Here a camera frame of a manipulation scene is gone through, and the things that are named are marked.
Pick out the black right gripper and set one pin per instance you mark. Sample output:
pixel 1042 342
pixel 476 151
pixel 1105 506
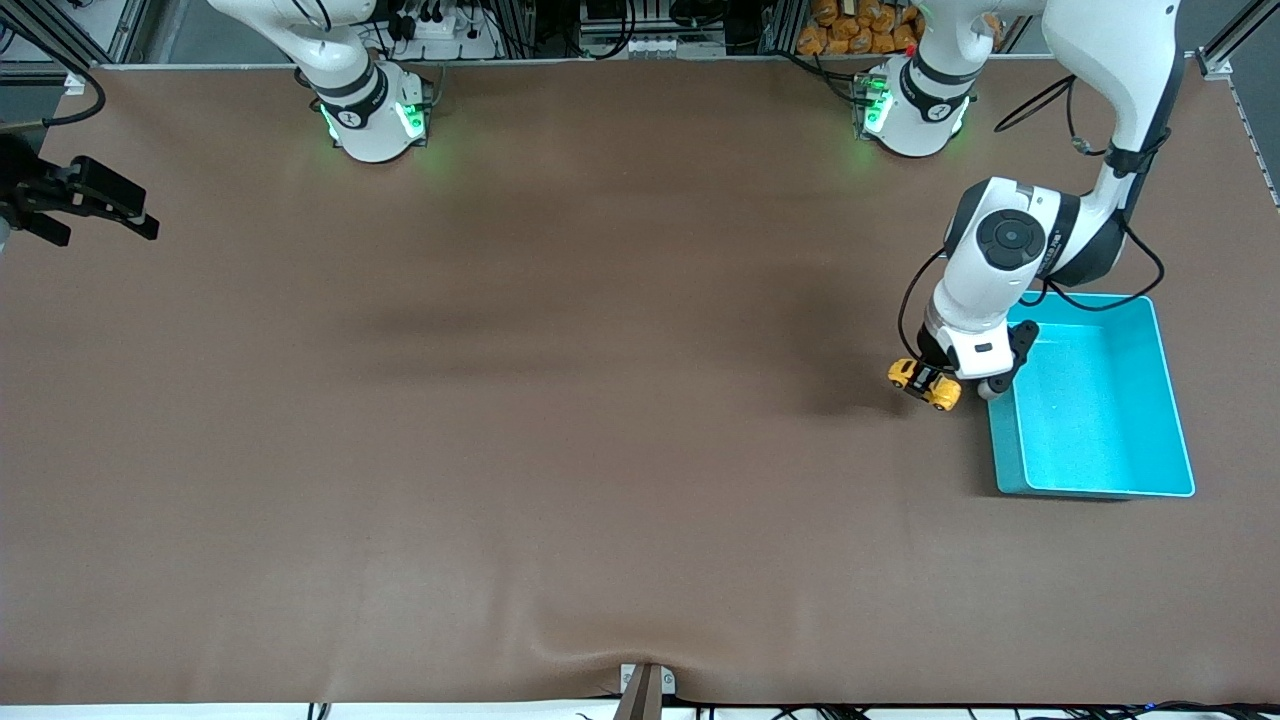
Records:
pixel 22 190

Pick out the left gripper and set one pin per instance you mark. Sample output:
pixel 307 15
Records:
pixel 931 358

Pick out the yellow beetle toy car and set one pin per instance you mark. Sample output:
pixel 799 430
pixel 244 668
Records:
pixel 903 374

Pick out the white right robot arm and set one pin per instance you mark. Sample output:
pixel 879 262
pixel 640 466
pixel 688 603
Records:
pixel 360 90

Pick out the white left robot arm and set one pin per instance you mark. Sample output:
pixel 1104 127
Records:
pixel 1000 290

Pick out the small white corner block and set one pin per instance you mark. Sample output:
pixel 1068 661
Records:
pixel 75 84

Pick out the turquoise plastic bin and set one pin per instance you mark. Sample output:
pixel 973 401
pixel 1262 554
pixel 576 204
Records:
pixel 1100 430

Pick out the brown table mat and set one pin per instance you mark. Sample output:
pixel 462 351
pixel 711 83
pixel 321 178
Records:
pixel 600 400

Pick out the orange snack pile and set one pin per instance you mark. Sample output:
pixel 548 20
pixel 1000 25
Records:
pixel 860 30

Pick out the white power strip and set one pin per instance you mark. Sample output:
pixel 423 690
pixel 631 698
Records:
pixel 440 30

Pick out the white terminal block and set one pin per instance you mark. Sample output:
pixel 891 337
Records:
pixel 660 46

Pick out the aluminium frame rail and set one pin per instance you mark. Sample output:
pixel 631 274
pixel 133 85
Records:
pixel 130 25

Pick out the metal table edge bracket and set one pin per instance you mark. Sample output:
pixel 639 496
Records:
pixel 645 690

